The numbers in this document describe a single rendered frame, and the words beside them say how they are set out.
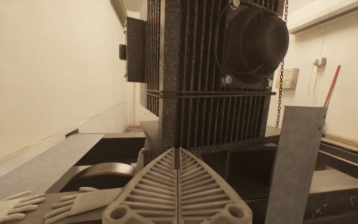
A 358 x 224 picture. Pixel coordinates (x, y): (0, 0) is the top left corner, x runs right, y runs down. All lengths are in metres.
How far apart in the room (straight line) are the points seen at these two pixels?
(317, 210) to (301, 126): 0.69
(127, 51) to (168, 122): 0.40
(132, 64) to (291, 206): 0.83
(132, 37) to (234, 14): 0.41
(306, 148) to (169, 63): 0.53
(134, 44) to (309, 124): 0.72
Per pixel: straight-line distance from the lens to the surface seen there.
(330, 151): 1.52
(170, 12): 0.45
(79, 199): 0.71
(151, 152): 0.53
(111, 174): 0.92
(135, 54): 0.69
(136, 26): 0.72
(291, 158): 0.61
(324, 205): 1.21
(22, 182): 0.96
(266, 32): 0.53
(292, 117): 0.56
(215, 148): 0.54
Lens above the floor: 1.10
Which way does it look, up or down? 9 degrees down
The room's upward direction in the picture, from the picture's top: 3 degrees clockwise
